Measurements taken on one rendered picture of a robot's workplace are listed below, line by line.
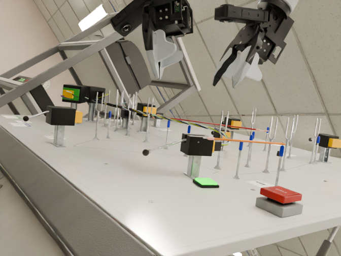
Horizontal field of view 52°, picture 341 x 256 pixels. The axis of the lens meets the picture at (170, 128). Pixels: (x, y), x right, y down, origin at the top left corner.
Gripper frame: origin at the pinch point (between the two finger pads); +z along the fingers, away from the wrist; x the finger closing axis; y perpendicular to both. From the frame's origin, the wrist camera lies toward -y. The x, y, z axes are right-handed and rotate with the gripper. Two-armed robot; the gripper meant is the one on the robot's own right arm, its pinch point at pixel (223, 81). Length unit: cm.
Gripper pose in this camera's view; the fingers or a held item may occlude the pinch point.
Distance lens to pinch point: 76.7
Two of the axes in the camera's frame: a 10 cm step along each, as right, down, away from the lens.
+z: -5.0, 8.7, -0.5
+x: -3.7, -1.6, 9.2
